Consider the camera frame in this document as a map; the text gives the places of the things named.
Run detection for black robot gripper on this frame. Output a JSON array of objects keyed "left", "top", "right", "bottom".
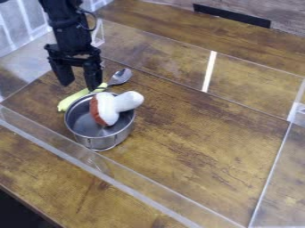
[{"left": 37, "top": 0, "right": 103, "bottom": 91}]

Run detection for green handled metal spoon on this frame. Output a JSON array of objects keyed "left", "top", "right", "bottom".
[{"left": 56, "top": 68, "right": 133, "bottom": 113}]

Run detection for small stainless steel pot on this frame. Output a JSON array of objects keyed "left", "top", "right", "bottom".
[{"left": 64, "top": 94, "right": 136, "bottom": 151}]

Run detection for white plush mushroom toy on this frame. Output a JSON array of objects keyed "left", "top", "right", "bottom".
[{"left": 89, "top": 91, "right": 144, "bottom": 126}]

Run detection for black bar at table edge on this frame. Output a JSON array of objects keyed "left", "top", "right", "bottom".
[{"left": 192, "top": 4, "right": 271, "bottom": 29}]

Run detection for clear acrylic corner bracket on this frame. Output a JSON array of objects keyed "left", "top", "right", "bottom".
[{"left": 92, "top": 19, "right": 104, "bottom": 47}]

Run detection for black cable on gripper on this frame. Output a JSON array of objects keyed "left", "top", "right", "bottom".
[{"left": 77, "top": 7, "right": 97, "bottom": 32}]

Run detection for clear acrylic enclosure wall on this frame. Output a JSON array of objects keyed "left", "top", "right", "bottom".
[{"left": 0, "top": 0, "right": 305, "bottom": 228}]

